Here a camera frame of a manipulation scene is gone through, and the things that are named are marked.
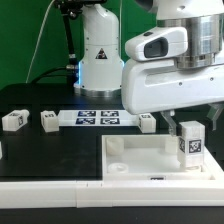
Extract black cables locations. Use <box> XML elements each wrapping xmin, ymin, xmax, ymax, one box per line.
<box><xmin>29</xmin><ymin>65</ymin><xmax>80</xmax><ymax>84</ymax></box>

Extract black camera stand pole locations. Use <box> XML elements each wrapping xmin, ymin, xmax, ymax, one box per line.
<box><xmin>54</xmin><ymin>0</ymin><xmax>107</xmax><ymax>85</ymax></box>

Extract white L-shaped fence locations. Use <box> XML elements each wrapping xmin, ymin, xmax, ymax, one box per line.
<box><xmin>0</xmin><ymin>151</ymin><xmax>224</xmax><ymax>209</ymax></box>

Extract white cable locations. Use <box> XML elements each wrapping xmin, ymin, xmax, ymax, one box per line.
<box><xmin>25</xmin><ymin>0</ymin><xmax>56</xmax><ymax>84</ymax></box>

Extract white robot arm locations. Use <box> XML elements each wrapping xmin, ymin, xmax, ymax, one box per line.
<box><xmin>75</xmin><ymin>0</ymin><xmax>224</xmax><ymax>132</ymax></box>

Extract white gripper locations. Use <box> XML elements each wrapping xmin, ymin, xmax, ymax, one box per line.
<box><xmin>121</xmin><ymin>59</ymin><xmax>224</xmax><ymax>136</ymax></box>

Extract white part left edge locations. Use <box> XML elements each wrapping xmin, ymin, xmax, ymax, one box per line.
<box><xmin>0</xmin><ymin>141</ymin><xmax>3</xmax><ymax>160</ymax></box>

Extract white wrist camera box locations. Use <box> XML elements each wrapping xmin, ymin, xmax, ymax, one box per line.
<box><xmin>125</xmin><ymin>27</ymin><xmax>188</xmax><ymax>62</ymax></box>

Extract white square tabletop part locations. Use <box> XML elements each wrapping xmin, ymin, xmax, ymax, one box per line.
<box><xmin>102</xmin><ymin>135</ymin><xmax>212</xmax><ymax>181</ymax></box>

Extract white marker base plate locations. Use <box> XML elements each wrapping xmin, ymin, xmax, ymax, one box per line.
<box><xmin>58</xmin><ymin>110</ymin><xmax>137</xmax><ymax>126</ymax></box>

